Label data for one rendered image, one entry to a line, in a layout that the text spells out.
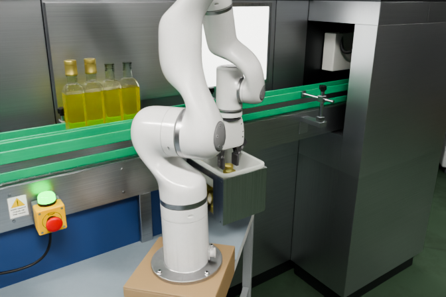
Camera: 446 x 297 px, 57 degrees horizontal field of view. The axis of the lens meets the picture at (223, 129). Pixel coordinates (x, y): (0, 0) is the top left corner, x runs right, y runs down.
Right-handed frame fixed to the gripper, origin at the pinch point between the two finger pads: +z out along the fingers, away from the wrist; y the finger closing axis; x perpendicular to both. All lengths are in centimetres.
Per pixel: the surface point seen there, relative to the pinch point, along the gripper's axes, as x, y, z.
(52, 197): -1, 55, -2
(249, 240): -23, -30, 54
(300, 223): -32, -71, 63
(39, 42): -37, 46, -37
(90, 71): -21, 36, -30
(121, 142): -8.9, 32.7, -10.3
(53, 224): 3, 56, 3
